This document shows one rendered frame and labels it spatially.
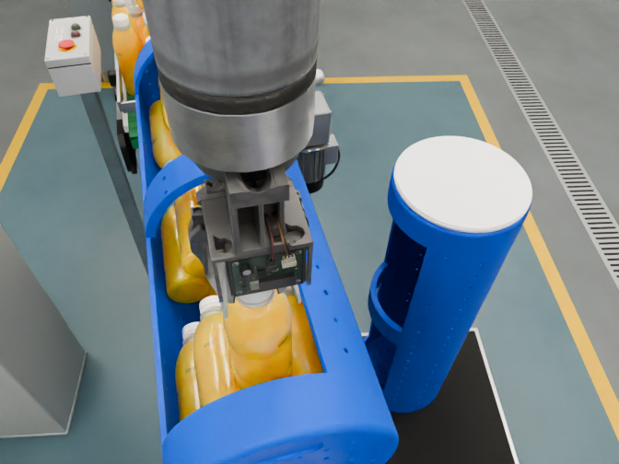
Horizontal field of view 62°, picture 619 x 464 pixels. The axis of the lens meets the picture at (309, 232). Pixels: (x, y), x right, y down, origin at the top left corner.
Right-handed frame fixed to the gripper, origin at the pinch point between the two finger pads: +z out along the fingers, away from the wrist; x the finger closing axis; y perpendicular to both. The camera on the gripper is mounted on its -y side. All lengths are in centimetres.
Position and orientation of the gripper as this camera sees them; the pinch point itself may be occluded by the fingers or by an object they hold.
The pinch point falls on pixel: (253, 282)
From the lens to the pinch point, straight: 50.2
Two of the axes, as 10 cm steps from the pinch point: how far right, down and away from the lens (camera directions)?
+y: 2.5, 7.4, -6.2
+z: -0.3, 6.4, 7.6
